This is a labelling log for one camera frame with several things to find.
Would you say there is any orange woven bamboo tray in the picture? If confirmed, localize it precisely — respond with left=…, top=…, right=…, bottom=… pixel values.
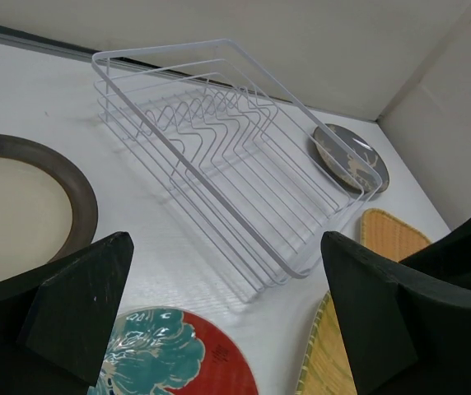
left=360, top=208, right=431, bottom=262

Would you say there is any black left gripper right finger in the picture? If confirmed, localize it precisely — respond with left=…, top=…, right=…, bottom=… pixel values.
left=321, top=218, right=471, bottom=394

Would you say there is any white wire dish rack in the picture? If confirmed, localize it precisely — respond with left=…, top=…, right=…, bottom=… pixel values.
left=91, top=39, right=377, bottom=292

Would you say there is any red teal floral plate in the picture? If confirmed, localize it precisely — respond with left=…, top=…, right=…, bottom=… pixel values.
left=88, top=307, right=259, bottom=394

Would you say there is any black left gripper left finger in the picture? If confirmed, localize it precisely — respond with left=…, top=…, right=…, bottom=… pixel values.
left=0, top=232, right=134, bottom=387

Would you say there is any yellow green woven tray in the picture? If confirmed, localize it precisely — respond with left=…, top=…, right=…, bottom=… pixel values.
left=295, top=291, right=357, bottom=395

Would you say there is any brown rimmed cream plate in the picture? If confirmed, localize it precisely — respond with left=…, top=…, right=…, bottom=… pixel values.
left=0, top=134, right=98, bottom=281

